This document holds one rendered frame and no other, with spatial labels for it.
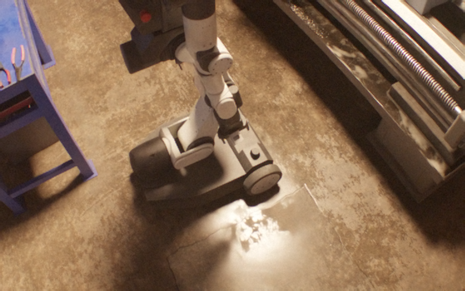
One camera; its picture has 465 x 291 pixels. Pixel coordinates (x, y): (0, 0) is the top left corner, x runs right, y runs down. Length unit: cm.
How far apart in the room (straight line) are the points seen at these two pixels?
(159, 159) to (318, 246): 88
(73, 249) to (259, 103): 133
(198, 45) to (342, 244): 132
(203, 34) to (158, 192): 105
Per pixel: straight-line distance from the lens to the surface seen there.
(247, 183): 200
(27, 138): 242
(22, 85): 169
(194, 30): 110
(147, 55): 137
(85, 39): 303
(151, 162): 188
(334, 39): 228
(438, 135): 198
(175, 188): 199
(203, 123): 182
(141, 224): 213
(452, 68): 178
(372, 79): 214
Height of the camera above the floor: 195
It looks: 58 degrees down
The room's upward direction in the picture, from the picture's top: 3 degrees counter-clockwise
